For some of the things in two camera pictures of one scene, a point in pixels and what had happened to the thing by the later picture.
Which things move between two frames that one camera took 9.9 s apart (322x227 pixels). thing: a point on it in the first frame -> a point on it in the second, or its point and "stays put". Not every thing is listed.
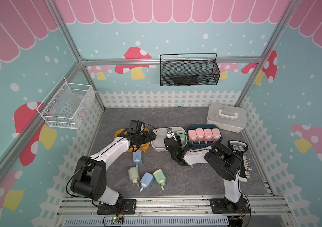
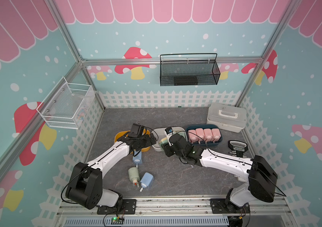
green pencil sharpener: [160, 177] -> [162, 142]
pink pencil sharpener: [200, 134] stays put
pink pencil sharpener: [208, 135] stays put
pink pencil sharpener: [192, 135] stays put
